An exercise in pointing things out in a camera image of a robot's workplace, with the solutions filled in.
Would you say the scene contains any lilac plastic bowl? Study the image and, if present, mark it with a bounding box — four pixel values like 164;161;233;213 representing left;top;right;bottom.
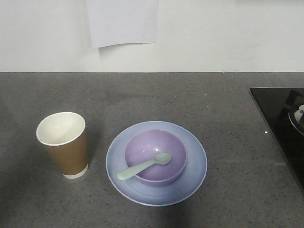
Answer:
124;129;187;187

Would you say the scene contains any pale green plastic spoon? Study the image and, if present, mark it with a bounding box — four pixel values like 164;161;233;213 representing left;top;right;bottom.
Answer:
116;152;172;181

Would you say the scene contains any brown paper cup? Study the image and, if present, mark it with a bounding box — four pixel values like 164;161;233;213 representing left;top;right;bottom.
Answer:
36;112;89;179

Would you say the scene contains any pale blue plate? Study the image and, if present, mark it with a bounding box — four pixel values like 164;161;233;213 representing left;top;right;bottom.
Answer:
105;121;207;207

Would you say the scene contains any black glass gas hob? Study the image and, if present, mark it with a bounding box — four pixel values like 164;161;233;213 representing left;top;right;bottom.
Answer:
250;87;304;191

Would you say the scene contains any gas burner with trivet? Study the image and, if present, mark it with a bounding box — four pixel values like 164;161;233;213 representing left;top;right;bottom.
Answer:
278;89;304;135

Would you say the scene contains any white paper sheet on wall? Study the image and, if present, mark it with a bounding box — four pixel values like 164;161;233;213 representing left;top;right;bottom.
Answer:
86;0;159;48

